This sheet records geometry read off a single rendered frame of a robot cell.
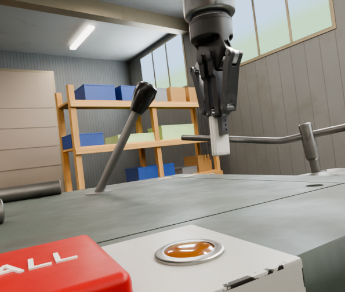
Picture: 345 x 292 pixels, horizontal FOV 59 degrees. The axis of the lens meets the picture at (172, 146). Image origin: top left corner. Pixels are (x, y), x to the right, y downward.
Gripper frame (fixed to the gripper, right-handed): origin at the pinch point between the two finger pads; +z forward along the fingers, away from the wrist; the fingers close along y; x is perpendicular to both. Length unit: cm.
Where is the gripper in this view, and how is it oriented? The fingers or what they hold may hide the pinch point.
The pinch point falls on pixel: (219, 135)
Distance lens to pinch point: 54.3
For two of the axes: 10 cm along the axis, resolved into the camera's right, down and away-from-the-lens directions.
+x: -8.8, 1.0, -4.6
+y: -4.6, 0.0, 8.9
